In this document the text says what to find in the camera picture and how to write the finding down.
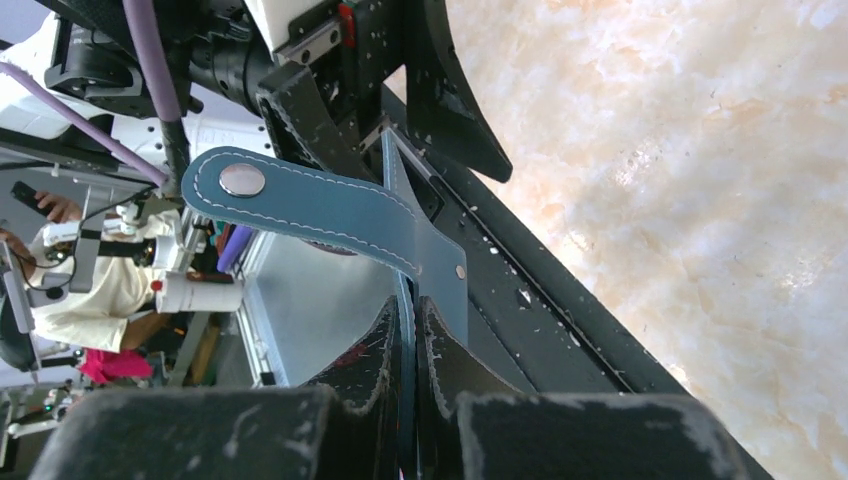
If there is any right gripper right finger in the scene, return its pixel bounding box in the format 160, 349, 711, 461
417, 297, 755, 479

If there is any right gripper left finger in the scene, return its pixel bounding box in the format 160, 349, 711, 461
31, 297, 399, 480

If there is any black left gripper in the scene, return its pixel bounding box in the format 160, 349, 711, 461
189, 0, 513, 183

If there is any blue leather card holder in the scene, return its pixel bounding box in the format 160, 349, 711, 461
182, 132, 468, 467

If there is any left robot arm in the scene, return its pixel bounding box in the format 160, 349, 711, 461
29, 1, 513, 187

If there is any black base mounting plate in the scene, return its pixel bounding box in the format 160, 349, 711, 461
377, 86, 776, 480

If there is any person in beige clothes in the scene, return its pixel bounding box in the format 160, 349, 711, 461
0, 190, 180, 354

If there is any black smartphone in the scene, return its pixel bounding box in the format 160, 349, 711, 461
11, 181, 53, 218

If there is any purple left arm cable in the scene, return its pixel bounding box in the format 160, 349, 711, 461
0, 0, 193, 193

